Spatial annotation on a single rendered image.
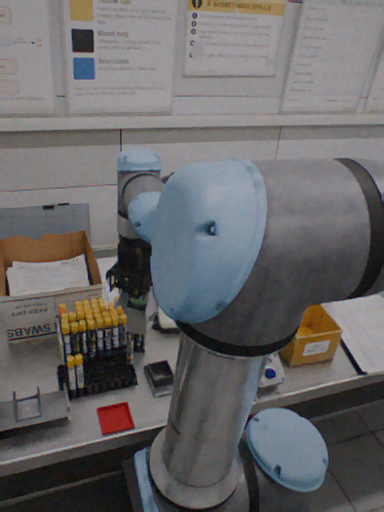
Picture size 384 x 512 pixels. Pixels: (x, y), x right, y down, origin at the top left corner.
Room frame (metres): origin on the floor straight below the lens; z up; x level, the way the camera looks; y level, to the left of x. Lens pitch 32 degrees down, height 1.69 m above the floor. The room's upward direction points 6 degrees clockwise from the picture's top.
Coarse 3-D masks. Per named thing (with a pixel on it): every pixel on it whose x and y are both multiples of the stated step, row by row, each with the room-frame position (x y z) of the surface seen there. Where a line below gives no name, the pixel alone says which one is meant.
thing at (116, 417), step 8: (96, 408) 0.66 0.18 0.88; (104, 408) 0.67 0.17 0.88; (112, 408) 0.67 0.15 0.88; (120, 408) 0.67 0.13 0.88; (128, 408) 0.67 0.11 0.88; (104, 416) 0.65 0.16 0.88; (112, 416) 0.65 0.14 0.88; (120, 416) 0.65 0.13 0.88; (128, 416) 0.65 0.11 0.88; (104, 424) 0.63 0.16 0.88; (112, 424) 0.63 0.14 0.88; (120, 424) 0.63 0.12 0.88; (128, 424) 0.63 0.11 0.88; (104, 432) 0.60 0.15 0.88; (112, 432) 0.61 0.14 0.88
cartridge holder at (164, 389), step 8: (160, 360) 0.79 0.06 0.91; (144, 368) 0.79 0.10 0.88; (152, 368) 0.78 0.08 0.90; (160, 368) 0.79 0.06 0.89; (168, 368) 0.78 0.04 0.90; (152, 376) 0.74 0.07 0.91; (160, 376) 0.77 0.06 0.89; (168, 376) 0.75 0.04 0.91; (152, 384) 0.74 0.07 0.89; (160, 384) 0.74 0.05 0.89; (168, 384) 0.74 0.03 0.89; (160, 392) 0.72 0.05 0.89; (168, 392) 0.73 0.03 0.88
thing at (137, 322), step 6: (132, 312) 0.75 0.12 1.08; (138, 312) 0.75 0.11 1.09; (144, 312) 0.75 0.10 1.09; (132, 318) 0.75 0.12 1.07; (138, 318) 0.75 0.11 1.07; (144, 318) 0.74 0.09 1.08; (132, 324) 0.75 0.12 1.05; (138, 324) 0.75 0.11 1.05; (144, 324) 0.74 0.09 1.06; (150, 324) 0.77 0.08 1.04; (132, 330) 0.75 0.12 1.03; (138, 330) 0.75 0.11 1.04; (144, 330) 0.74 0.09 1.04
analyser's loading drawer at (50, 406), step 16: (64, 384) 0.67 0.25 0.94; (16, 400) 0.63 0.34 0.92; (32, 400) 0.64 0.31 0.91; (48, 400) 0.64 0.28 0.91; (64, 400) 0.65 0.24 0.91; (0, 416) 0.59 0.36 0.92; (16, 416) 0.58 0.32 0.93; (32, 416) 0.59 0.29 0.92; (48, 416) 0.60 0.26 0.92; (64, 416) 0.61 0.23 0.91
